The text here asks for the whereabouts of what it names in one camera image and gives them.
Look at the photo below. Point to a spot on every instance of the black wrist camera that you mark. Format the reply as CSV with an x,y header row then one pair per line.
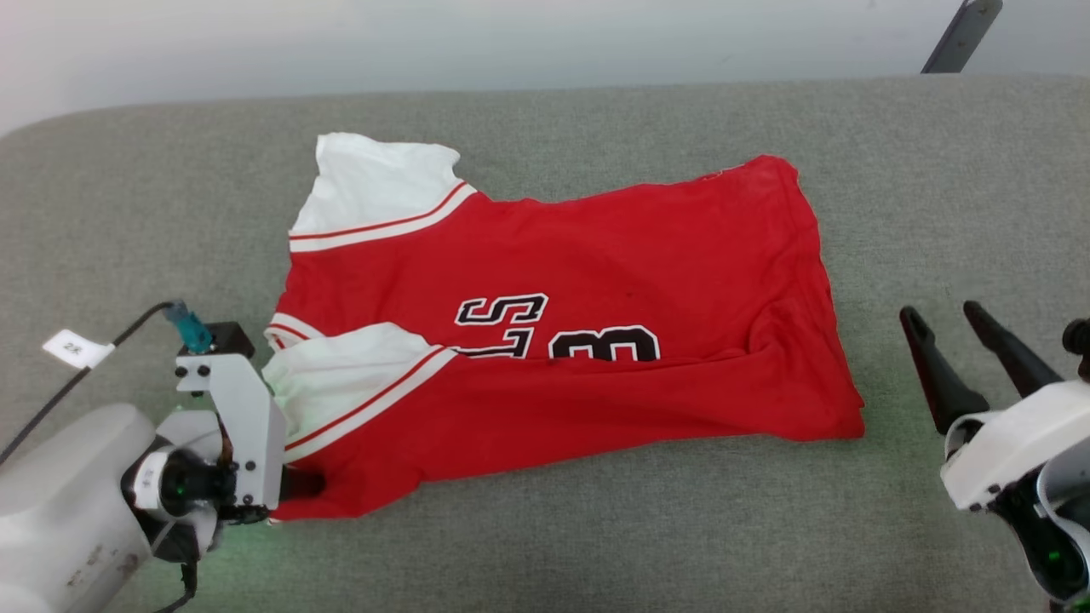
x,y
228,339
1078,345

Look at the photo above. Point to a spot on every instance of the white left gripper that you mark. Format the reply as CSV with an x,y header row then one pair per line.
x,y
251,426

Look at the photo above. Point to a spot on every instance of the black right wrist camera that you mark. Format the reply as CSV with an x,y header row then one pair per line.
x,y
1078,345

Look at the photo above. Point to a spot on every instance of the grey metal bracket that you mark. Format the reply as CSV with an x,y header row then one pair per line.
x,y
962,34

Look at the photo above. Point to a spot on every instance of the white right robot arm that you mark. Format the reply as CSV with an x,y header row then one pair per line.
x,y
1052,536

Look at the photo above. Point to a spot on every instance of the red and white basketball jersey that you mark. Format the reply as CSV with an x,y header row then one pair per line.
x,y
613,281

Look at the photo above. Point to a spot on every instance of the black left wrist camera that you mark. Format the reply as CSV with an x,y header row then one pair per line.
x,y
228,339

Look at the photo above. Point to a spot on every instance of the light grey partition panel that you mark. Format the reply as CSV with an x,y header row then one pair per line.
x,y
1052,34

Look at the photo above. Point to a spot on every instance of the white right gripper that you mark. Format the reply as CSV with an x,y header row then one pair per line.
x,y
1013,443

